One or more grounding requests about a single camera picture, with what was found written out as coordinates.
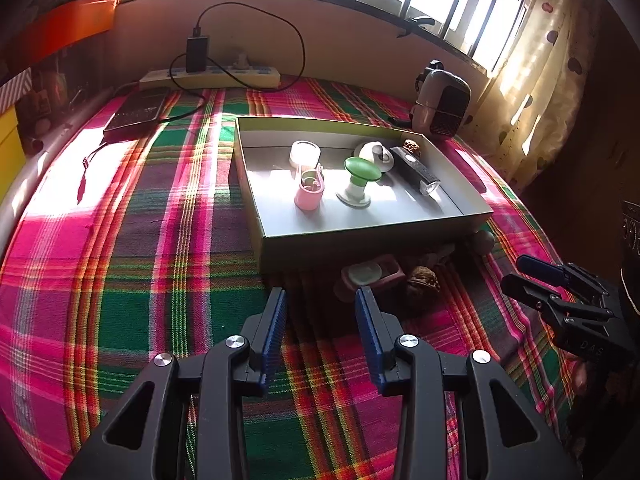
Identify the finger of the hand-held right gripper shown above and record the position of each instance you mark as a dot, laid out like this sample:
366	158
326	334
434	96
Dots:
540	268
530	292

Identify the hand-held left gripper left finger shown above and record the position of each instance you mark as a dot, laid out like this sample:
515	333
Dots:
272	335

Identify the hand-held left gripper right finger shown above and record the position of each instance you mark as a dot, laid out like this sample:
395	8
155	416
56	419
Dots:
370	340

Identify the pink dish with white lid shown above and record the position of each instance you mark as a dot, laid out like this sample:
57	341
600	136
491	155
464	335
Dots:
370	272

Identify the shallow cardboard box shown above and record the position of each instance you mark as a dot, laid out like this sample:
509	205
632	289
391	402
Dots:
390	212

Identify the pink cup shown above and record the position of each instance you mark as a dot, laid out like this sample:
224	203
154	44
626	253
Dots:
310	195

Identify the black flashlight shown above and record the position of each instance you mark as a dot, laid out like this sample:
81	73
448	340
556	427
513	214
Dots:
415	170

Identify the green-topped white massager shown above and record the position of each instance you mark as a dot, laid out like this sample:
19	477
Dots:
357	170

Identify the white round face toy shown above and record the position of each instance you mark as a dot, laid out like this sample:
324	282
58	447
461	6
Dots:
372	151

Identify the white ball on dark base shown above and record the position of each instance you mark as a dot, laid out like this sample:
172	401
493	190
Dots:
482	241

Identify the carved walnut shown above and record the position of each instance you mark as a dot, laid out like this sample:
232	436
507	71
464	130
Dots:
422	282
412	145

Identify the plaid blanket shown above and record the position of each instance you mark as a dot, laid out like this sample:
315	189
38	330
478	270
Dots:
125	260

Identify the spotted curtain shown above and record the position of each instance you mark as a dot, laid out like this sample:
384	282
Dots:
545	85

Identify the small white jar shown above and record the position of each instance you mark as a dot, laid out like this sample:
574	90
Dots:
305	152

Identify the small space heater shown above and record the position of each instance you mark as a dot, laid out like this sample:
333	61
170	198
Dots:
442	102

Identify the white power strip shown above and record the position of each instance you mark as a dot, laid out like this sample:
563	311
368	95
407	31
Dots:
250	77

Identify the dark phone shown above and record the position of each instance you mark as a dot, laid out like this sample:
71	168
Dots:
135	110

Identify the black charger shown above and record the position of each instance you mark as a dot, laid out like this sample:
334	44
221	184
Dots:
196	52

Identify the yellow box with striped lid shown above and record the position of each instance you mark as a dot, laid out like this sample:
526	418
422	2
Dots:
7	145

